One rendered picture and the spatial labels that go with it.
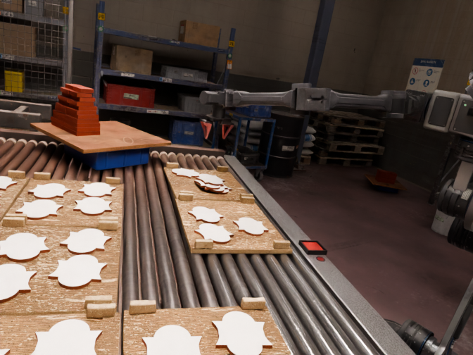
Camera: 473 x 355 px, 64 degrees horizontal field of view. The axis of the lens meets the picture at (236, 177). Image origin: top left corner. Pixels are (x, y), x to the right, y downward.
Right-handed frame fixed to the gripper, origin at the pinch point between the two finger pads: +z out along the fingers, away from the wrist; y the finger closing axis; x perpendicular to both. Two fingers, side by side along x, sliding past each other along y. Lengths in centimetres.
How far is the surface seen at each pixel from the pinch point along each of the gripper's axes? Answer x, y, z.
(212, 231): -45, -25, 21
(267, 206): -26.2, 15.6, 24.6
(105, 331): -76, -72, 21
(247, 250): -58, -20, 22
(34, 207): -12, -75, 22
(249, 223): -43.5, -8.4, 21.1
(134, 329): -78, -66, 21
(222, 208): -27.1, -9.4, 22.4
